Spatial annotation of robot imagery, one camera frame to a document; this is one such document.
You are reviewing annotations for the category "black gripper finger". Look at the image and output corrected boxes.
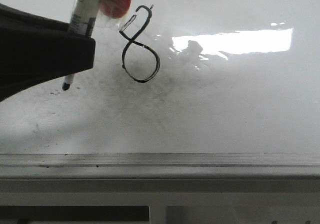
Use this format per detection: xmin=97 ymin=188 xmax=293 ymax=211
xmin=0 ymin=5 xmax=96 ymax=100

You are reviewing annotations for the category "white black whiteboard marker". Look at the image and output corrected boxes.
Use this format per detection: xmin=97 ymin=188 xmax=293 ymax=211
xmin=61 ymin=0 xmax=105 ymax=92

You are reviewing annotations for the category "white whiteboard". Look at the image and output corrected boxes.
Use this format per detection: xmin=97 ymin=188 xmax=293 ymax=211
xmin=0 ymin=0 xmax=320 ymax=156

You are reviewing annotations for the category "grey cabinet below board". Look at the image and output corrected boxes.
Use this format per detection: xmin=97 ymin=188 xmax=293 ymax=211
xmin=0 ymin=179 xmax=320 ymax=223

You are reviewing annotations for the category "aluminium whiteboard frame rail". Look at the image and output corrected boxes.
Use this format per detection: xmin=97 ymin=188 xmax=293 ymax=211
xmin=0 ymin=153 xmax=320 ymax=179

